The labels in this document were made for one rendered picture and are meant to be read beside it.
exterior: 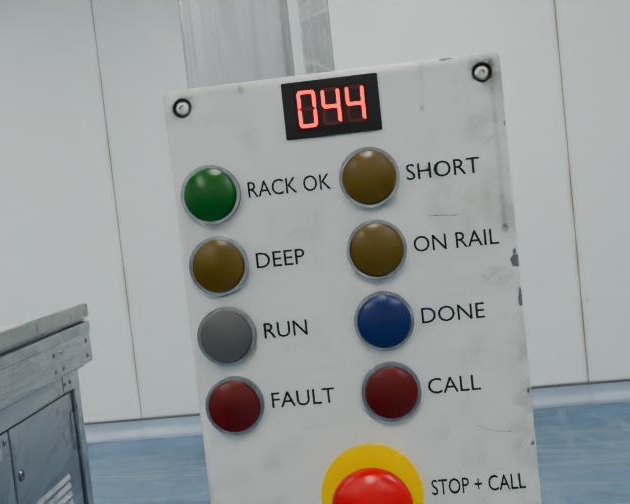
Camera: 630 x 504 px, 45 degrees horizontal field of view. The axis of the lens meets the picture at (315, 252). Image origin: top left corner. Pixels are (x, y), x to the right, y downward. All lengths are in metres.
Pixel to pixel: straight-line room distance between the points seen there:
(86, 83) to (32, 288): 1.15
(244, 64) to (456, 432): 0.24
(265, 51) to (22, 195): 3.98
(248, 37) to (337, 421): 0.22
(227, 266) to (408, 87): 0.13
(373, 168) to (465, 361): 0.11
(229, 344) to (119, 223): 3.82
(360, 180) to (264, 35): 0.12
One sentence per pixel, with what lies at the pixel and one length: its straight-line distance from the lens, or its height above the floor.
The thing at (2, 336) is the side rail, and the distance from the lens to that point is 1.58.
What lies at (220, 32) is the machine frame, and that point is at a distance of 0.46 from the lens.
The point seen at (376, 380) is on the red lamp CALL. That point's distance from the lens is 0.38.
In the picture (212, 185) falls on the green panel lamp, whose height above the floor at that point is 1.13.
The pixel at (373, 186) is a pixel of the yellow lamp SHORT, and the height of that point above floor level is 1.12.
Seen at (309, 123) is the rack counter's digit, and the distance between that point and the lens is 0.38.
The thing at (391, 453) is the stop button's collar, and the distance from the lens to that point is 0.40.
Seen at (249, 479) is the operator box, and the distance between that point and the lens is 0.41.
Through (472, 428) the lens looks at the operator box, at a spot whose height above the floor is 0.99.
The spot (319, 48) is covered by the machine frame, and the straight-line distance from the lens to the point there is 1.58.
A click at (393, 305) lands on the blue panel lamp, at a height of 1.06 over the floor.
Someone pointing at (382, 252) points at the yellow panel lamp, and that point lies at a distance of 0.37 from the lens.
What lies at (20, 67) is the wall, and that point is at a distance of 4.46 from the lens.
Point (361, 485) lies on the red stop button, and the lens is 0.38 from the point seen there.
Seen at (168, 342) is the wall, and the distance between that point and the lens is 4.17.
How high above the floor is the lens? 1.11
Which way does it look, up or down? 3 degrees down
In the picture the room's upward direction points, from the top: 6 degrees counter-clockwise
